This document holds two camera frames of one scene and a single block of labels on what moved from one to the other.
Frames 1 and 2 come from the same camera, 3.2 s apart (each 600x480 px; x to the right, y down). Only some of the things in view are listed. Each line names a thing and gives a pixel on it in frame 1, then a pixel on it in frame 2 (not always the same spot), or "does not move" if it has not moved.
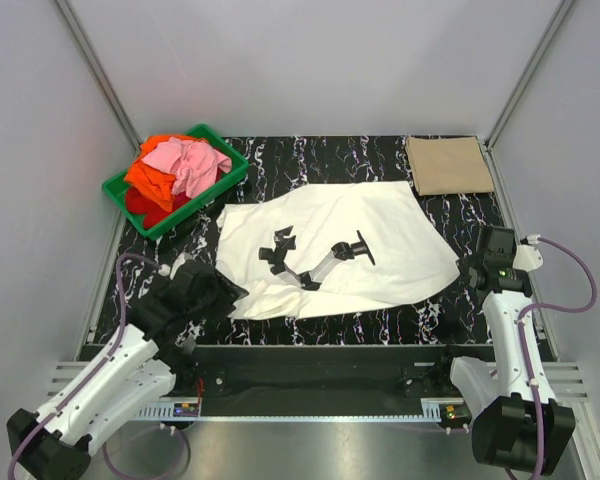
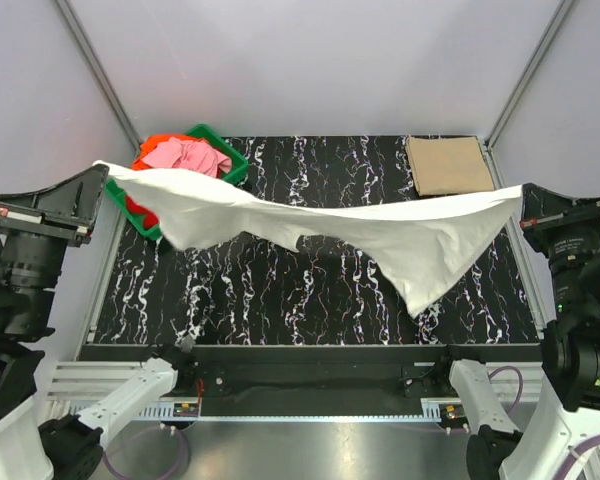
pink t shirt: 195,164 does not move
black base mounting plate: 324,379 does not move
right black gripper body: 465,266 -> 577,233
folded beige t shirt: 444,165 does not move
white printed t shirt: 302,254 -> 425,249
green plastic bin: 116,189 does not move
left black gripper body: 218,301 -> 18,210
